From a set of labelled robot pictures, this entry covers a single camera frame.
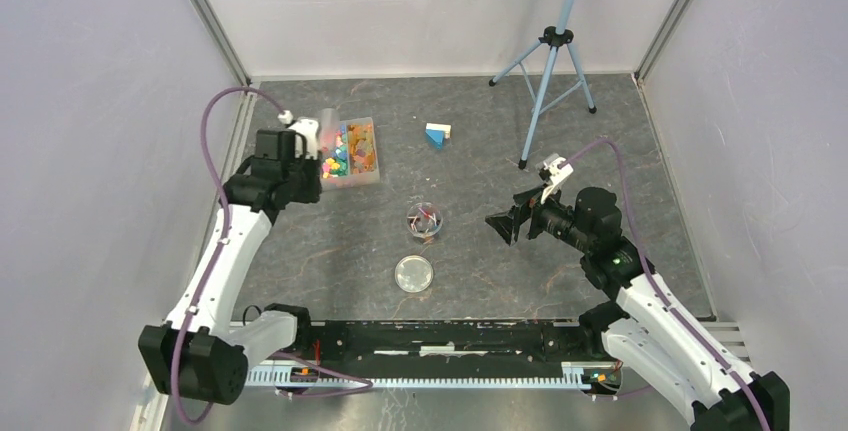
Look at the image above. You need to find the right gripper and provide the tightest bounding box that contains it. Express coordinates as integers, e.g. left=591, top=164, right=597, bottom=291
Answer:
left=485, top=180, right=593, bottom=253

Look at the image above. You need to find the clear round dish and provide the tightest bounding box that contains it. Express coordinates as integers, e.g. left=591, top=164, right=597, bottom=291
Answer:
left=405, top=202, right=444, bottom=241

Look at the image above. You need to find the clear plastic scoop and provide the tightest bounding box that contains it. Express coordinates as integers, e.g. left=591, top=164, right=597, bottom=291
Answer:
left=317, top=108, right=341, bottom=151

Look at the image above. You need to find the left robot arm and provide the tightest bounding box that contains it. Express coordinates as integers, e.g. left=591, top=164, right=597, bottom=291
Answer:
left=138, top=119, right=322, bottom=405

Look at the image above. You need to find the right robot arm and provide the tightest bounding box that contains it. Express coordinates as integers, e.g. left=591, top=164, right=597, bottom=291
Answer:
left=485, top=187, right=790, bottom=430

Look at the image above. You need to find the blue white block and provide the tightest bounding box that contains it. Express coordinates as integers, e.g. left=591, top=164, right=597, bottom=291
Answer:
left=425, top=122, right=452, bottom=149

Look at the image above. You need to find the round clear lid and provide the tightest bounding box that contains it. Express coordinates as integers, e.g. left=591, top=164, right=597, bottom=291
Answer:
left=394, top=255, right=434, bottom=293

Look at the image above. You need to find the blue tripod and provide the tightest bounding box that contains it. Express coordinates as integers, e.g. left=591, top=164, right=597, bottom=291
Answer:
left=488, top=0, right=597, bottom=170

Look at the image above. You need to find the clear compartment candy box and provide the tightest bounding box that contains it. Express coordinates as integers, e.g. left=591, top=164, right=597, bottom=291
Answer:
left=320, top=117, right=381, bottom=191

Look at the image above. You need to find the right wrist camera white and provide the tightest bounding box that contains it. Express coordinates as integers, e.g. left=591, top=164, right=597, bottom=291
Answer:
left=536, top=153, right=574, bottom=204

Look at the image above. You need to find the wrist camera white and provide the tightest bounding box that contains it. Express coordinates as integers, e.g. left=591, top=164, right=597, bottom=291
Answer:
left=277, top=110, right=321, bottom=160
left=536, top=153, right=574, bottom=204

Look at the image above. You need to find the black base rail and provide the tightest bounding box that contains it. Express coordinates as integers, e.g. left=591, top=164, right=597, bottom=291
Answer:
left=251, top=319, right=624, bottom=395

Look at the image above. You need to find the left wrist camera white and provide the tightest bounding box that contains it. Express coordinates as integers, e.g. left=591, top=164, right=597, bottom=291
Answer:
left=277, top=110, right=321, bottom=160

